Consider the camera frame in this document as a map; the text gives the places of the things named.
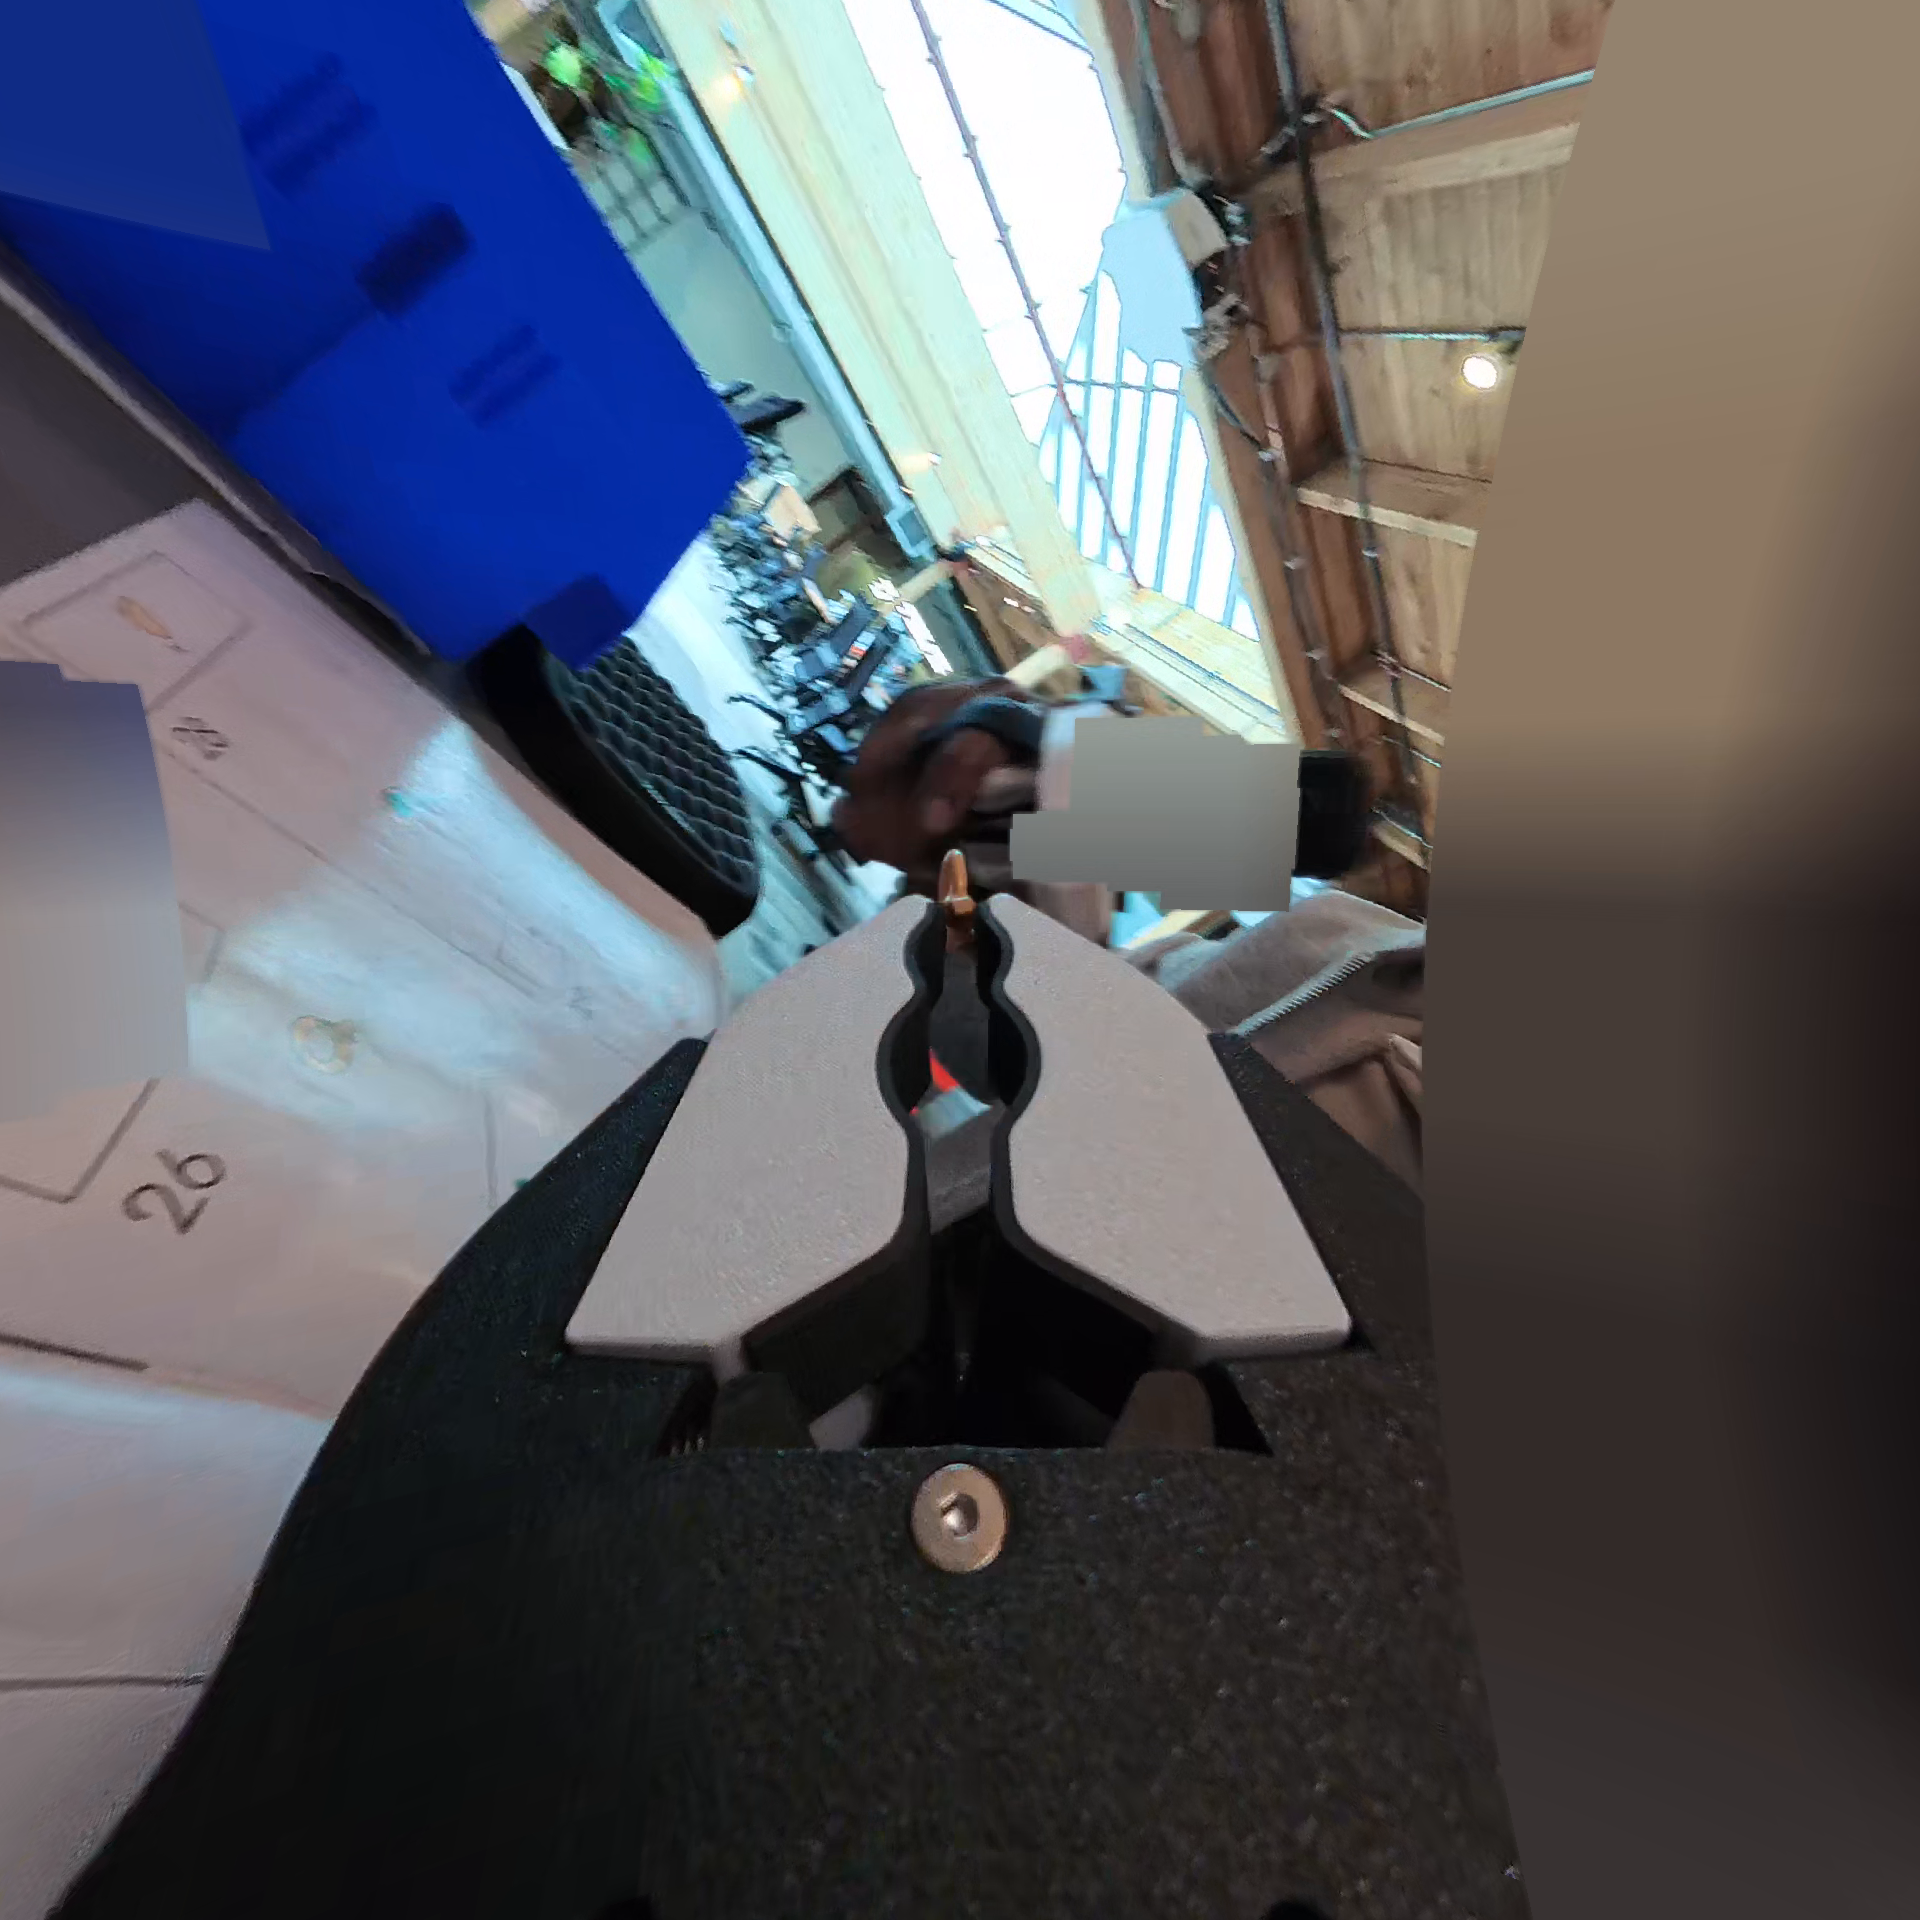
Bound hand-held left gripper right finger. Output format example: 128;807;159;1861
960;891;1355;1454

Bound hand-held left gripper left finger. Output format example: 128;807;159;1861
563;894;962;1454

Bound person's right hand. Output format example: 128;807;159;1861
831;678;1050;875

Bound grey hooded jacket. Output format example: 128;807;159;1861
1118;885;1425;1192

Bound white printed instruction sheet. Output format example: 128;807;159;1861
0;497;728;1373

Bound black honeycomb mesh chair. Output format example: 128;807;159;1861
470;622;767;939

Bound row of black office chairs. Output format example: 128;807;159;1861
703;382;962;872

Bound white ceiling projector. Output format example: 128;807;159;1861
1088;186;1230;369

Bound plain white sheet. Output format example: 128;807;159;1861
0;1334;335;1689
0;1671;226;1920

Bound blue plastic tote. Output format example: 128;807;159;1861
0;0;751;671

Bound green hanging plant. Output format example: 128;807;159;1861
537;30;677;121

